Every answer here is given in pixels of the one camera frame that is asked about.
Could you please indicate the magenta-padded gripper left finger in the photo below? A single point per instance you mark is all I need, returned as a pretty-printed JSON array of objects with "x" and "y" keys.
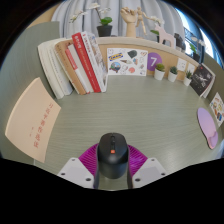
[{"x": 75, "y": 171}]

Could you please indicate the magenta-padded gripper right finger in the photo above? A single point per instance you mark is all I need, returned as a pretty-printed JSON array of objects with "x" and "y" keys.
[{"x": 150, "y": 171}]

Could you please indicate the black computer mouse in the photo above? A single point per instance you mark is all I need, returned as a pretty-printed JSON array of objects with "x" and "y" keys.
[{"x": 112, "y": 160}]

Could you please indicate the round purple mouse pad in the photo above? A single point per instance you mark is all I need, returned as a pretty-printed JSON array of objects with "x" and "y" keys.
[{"x": 206, "y": 125}]

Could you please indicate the beige book with red print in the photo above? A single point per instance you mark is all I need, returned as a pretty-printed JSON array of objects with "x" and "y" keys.
[{"x": 31, "y": 120}]

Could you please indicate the colourful food sticker sheet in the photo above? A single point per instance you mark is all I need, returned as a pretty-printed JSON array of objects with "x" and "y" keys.
[{"x": 218, "y": 108}]

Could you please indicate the small potted succulent white pot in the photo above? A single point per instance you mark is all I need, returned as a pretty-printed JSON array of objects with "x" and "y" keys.
[
  {"x": 187, "y": 81},
  {"x": 172, "y": 77},
  {"x": 159, "y": 74}
]

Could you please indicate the white book with red spine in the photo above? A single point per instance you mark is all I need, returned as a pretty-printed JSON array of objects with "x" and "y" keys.
[{"x": 78, "y": 70}]

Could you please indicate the black book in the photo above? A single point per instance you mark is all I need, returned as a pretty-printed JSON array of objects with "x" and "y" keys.
[{"x": 200, "y": 80}]

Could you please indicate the thick white book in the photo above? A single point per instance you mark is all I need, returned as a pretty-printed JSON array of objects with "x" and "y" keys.
[{"x": 51, "y": 66}]

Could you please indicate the round purple number sticker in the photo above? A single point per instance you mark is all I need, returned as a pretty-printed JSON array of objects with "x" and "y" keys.
[{"x": 154, "y": 61}]

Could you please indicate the white sticker sheet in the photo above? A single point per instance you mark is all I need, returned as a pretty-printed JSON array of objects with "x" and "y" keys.
[{"x": 127, "y": 62}]

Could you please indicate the brown kraft book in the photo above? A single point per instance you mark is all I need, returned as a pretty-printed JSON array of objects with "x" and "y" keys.
[{"x": 65, "y": 60}]

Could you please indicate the white orchid in black pot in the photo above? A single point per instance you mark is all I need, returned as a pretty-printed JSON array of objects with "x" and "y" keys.
[
  {"x": 104, "y": 30},
  {"x": 156, "y": 20},
  {"x": 196, "y": 56}
]

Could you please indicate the dark wooden horse figure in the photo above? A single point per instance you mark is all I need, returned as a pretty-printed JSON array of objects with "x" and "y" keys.
[{"x": 179, "y": 40}]

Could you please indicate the pink wooden horse figure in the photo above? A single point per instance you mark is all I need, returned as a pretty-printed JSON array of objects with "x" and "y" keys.
[{"x": 166, "y": 37}]

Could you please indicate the grey curtain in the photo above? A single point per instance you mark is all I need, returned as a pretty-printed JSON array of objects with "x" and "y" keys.
[{"x": 83, "y": 23}]

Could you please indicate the wooden mannequin figure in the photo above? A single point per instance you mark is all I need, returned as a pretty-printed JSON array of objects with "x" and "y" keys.
[{"x": 141, "y": 20}]

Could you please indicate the wooden hand model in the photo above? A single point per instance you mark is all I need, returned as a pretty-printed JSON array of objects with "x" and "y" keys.
[{"x": 130, "y": 20}]

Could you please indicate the white wall socket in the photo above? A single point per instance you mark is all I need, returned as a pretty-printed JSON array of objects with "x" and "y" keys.
[
  {"x": 190, "y": 68},
  {"x": 181, "y": 64}
]

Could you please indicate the window with dark frame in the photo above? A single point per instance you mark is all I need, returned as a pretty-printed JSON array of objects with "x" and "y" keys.
[{"x": 200, "y": 33}]

